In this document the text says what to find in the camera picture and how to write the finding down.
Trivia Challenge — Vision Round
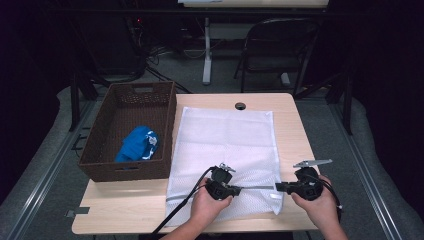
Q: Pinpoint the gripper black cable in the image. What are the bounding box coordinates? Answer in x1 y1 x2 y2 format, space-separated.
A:
151 166 217 236
309 173 344 224

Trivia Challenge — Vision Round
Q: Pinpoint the bundle of floor cables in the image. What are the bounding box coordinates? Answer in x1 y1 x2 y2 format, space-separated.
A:
126 16 193 94

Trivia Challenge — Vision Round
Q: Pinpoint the blue garment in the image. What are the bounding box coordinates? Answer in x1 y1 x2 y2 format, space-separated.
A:
114 125 160 164

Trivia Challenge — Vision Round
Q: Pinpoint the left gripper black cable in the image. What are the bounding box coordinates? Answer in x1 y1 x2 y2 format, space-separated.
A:
151 166 217 236

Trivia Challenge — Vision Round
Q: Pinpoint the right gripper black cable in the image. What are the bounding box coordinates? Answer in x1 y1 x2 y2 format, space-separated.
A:
309 173 344 224

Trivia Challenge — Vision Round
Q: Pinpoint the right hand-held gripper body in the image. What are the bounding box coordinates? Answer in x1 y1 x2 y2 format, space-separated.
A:
286 159 333 202

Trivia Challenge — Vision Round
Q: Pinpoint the grey tape piece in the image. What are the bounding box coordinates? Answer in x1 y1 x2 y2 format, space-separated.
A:
65 206 91 218

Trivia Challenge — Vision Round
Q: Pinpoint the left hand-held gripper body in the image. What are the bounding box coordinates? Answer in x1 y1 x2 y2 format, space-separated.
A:
204 162 237 202

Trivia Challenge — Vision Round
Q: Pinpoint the black folding chair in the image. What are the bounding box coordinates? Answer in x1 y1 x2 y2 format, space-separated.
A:
233 18 321 96

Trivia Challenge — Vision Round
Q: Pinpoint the white mesh laundry bag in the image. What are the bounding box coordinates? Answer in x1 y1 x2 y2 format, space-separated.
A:
164 106 284 228

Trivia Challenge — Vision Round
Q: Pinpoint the aluminium floor rail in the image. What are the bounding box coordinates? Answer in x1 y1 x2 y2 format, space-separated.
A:
328 101 404 240
6 99 98 240

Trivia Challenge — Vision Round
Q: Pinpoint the brown woven basket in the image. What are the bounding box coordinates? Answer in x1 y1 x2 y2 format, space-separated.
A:
78 80 178 183

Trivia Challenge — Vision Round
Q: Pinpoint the white desk leg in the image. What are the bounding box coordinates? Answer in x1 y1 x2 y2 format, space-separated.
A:
202 17 213 86

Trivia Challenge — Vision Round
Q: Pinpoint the person's left hand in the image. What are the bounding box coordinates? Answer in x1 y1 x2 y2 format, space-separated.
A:
189 177 234 228

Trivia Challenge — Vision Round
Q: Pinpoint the person's right hand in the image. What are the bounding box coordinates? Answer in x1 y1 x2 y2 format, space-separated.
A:
290 174 342 231

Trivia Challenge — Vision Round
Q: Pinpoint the black metal stand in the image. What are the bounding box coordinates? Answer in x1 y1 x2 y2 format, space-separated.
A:
293 71 354 136
68 71 101 133

